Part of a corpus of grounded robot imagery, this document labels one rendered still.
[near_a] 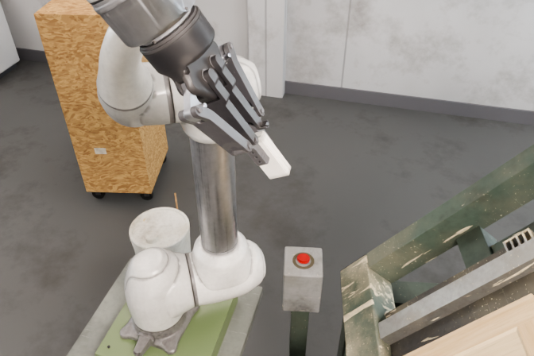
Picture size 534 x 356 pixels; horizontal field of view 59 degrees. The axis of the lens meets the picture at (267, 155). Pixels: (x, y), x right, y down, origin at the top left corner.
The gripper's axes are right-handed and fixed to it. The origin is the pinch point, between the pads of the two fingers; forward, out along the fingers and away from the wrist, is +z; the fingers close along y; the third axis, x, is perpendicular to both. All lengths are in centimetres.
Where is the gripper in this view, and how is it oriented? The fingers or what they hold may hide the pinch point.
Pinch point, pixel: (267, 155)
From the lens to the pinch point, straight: 58.9
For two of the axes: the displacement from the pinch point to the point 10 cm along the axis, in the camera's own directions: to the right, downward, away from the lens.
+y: 2.3, -7.2, 6.5
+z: 5.1, 6.6, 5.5
